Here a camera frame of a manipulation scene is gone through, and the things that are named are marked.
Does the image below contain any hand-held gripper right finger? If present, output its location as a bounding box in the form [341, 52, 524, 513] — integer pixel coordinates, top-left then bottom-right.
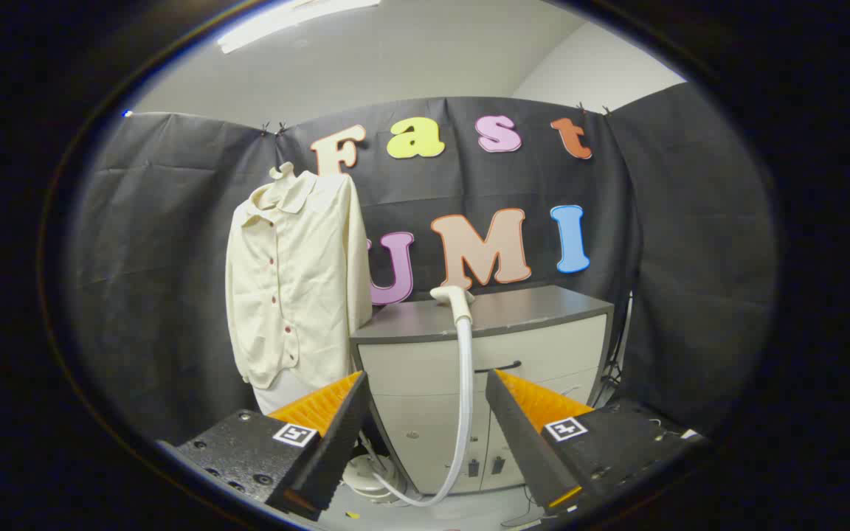
[486, 369, 706, 516]

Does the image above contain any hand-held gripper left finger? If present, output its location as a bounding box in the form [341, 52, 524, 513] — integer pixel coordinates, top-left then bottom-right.
[174, 371, 370, 522]

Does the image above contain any white garment steamer base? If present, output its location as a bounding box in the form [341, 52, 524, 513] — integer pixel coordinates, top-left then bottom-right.
[342, 454, 401, 507]

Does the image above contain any white garment steamer nozzle with hose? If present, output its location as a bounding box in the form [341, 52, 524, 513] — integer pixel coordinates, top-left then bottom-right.
[372, 286, 476, 508]

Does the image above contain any cream button shirt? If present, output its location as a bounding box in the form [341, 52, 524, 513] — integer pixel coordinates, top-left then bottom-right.
[226, 171, 374, 390]

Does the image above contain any white cabinet with grey top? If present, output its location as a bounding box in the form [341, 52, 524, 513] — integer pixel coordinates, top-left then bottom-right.
[350, 285, 615, 496]

